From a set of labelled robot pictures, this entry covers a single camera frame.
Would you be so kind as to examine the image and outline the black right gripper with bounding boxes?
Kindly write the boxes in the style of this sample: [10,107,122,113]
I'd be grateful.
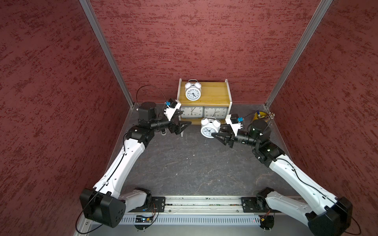
[212,122,259,148]

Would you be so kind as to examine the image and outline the grey rectangular alarm clock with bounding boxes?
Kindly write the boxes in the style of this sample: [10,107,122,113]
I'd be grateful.
[180,106,204,119]
[203,107,228,119]

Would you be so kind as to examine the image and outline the white twin-bell alarm clock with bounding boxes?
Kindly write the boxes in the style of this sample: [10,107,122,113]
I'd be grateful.
[185,79,202,101]
[200,117,221,138]

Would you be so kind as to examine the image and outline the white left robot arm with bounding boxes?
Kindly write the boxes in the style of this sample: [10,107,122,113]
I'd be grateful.
[80,99,191,228]

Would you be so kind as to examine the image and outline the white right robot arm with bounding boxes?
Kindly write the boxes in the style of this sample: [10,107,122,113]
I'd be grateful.
[212,114,353,236]

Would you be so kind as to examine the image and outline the white wooden two-tier shelf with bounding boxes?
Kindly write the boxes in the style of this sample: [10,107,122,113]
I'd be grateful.
[177,79,232,127]

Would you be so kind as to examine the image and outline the yellow pen bucket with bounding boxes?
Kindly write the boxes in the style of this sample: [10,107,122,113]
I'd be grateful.
[252,111,270,122]

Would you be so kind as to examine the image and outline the pens in bucket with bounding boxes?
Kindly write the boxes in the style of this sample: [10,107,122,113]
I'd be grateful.
[264,113,275,119]

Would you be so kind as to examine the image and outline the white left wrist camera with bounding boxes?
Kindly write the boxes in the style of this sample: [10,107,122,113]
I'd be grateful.
[164,99,182,121]

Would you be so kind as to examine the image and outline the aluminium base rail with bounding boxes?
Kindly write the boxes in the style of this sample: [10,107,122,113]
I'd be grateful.
[72,194,336,236]

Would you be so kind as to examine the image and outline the left aluminium corner post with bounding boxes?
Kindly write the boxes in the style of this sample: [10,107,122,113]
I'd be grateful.
[79,0,134,108]

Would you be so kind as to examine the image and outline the aluminium corner post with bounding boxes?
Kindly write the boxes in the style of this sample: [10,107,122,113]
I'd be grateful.
[265,0,333,109]
[79,0,134,108]

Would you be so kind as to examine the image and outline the right aluminium corner post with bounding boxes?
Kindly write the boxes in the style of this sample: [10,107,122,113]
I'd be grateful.
[265,0,333,109]

